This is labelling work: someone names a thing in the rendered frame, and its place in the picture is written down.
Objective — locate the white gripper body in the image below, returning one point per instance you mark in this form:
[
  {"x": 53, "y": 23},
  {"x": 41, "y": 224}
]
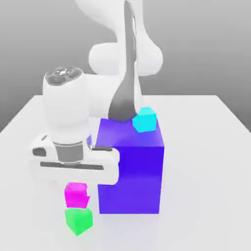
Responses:
[{"x": 78, "y": 173}]

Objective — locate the small magenta cube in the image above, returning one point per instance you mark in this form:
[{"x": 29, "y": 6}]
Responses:
[{"x": 75, "y": 196}]

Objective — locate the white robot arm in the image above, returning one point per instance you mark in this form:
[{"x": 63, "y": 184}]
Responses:
[{"x": 66, "y": 109}]

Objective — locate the small green cube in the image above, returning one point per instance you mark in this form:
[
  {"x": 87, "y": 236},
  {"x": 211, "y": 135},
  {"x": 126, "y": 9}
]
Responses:
[{"x": 78, "y": 221}]

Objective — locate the small cyan cube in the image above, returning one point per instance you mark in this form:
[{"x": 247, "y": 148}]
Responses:
[{"x": 145, "y": 121}]

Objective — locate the large blue box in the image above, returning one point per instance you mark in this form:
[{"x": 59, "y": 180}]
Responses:
[{"x": 137, "y": 176}]

